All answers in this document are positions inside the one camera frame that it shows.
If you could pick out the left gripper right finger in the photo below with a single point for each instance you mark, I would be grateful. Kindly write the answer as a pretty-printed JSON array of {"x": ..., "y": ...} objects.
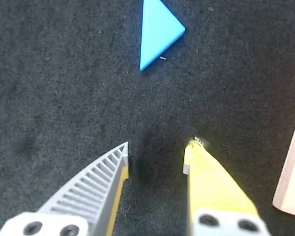
[{"x": 211, "y": 191}]

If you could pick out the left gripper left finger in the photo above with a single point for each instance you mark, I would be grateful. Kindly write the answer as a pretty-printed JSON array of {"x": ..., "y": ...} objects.
[{"x": 88, "y": 194}]

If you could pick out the blue triangle tangram piece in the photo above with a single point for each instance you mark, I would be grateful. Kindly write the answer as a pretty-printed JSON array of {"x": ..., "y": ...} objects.
[{"x": 158, "y": 32}]

